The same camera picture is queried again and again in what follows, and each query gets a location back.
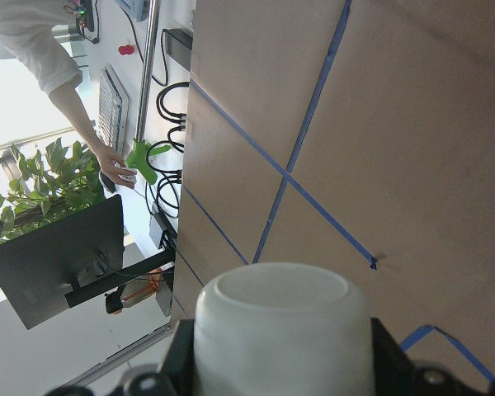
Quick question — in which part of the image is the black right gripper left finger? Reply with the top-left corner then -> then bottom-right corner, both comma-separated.
47,319 -> 195,395

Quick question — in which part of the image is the green potted plant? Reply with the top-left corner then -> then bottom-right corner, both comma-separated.
0,139 -> 105,244

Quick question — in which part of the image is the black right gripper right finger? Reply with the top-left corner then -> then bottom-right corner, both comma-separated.
370,318 -> 495,395

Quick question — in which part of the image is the white plastic cup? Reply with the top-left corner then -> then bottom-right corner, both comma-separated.
194,262 -> 375,395

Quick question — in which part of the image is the green handled reacher grabber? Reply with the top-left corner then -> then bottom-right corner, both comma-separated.
126,0 -> 161,184

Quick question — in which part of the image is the person's forearm white sleeve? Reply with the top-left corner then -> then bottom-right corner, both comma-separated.
0,1 -> 106,154

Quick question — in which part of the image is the person's hand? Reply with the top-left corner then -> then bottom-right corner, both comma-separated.
92,143 -> 136,189

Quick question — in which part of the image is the black monitor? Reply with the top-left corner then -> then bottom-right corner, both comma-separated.
0,195 -> 125,329

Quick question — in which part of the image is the white keyboard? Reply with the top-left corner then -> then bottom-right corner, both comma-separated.
98,65 -> 130,156

